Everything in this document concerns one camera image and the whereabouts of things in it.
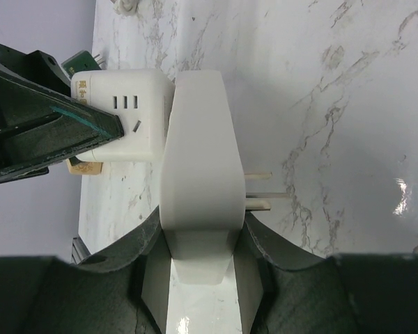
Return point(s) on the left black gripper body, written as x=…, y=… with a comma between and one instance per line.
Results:
x=36, y=130

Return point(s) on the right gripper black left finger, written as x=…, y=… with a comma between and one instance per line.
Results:
x=102, y=294

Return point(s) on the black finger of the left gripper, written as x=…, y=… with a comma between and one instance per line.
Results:
x=33, y=159
x=90, y=115

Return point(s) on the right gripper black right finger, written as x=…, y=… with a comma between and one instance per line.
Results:
x=342, y=293

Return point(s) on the tan wooden cube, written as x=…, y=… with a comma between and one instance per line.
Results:
x=85, y=168

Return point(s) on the dark green cube plug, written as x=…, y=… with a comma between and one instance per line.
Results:
x=82, y=61

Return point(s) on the white cube with print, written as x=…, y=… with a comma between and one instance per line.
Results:
x=142, y=99

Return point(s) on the aluminium frame rail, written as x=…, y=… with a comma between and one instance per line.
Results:
x=79, y=251

